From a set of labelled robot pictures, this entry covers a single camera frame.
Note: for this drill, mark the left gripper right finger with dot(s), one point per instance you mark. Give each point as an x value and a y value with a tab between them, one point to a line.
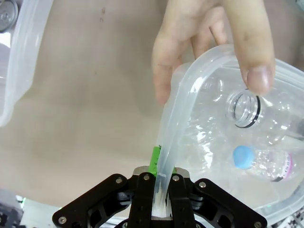
213	204

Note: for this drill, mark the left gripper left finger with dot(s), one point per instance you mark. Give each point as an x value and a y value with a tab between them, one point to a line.
107	202

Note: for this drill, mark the clear bottle blue cap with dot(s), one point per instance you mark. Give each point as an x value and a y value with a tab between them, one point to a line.
243	158

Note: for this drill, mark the clear capless plastic bottle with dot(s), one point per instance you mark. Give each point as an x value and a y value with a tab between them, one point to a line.
244	109

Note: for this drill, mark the large clear plastic container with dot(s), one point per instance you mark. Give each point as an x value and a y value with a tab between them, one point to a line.
21	61

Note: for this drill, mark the person's right hand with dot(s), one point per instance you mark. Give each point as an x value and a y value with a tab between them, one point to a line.
190	28

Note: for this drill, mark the black equipment green light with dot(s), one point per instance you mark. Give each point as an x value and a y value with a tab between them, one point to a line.
9	209

